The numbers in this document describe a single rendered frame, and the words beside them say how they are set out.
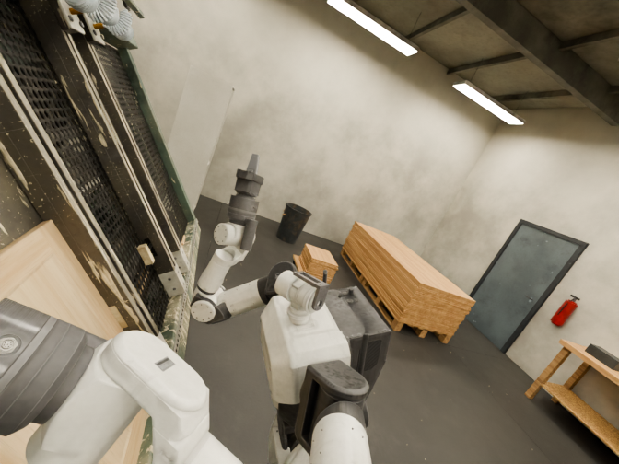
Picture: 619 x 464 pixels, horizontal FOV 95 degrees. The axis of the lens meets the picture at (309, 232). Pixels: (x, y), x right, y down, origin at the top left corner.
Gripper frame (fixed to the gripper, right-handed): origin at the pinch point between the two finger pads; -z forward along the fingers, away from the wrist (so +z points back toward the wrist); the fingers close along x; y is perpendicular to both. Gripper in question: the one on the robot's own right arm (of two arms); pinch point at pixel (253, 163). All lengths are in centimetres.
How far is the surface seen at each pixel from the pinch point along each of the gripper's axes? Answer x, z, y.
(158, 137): -81, -14, 102
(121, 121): -15, -6, 65
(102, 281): 21, 41, 23
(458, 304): -343, 79, -196
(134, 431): 22, 75, 5
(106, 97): -10, -13, 68
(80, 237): 27.0, 29.8, 26.3
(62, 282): 32, 39, 23
